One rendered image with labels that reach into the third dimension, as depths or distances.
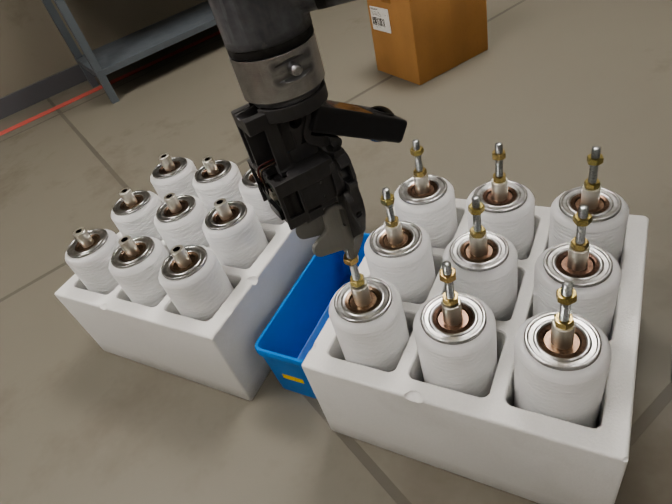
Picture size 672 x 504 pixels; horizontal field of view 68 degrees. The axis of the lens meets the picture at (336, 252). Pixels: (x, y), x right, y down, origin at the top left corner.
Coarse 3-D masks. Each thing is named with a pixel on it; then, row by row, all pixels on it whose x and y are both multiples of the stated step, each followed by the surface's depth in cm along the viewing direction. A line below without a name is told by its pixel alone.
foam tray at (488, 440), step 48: (624, 240) 73; (432, 288) 73; (528, 288) 69; (624, 288) 65; (336, 336) 71; (624, 336) 60; (336, 384) 67; (384, 384) 63; (432, 384) 61; (624, 384) 56; (384, 432) 71; (432, 432) 64; (480, 432) 59; (528, 432) 54; (576, 432) 53; (624, 432) 52; (480, 480) 68; (528, 480) 62; (576, 480) 57
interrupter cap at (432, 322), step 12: (432, 300) 61; (468, 300) 60; (432, 312) 60; (468, 312) 59; (480, 312) 58; (432, 324) 59; (444, 324) 59; (468, 324) 58; (480, 324) 57; (432, 336) 57; (444, 336) 57; (456, 336) 57; (468, 336) 56
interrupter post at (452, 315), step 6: (444, 306) 57; (450, 306) 57; (456, 306) 56; (444, 312) 57; (450, 312) 57; (456, 312) 57; (444, 318) 58; (450, 318) 57; (456, 318) 57; (462, 318) 58; (450, 324) 58; (456, 324) 58
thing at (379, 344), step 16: (400, 304) 64; (336, 320) 63; (384, 320) 62; (400, 320) 64; (352, 336) 62; (368, 336) 62; (384, 336) 63; (400, 336) 65; (352, 352) 65; (368, 352) 64; (384, 352) 64; (400, 352) 66; (384, 368) 67
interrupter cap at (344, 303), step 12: (348, 288) 66; (372, 288) 65; (384, 288) 65; (336, 300) 65; (348, 300) 65; (372, 300) 64; (384, 300) 63; (348, 312) 63; (360, 312) 63; (372, 312) 62; (384, 312) 62
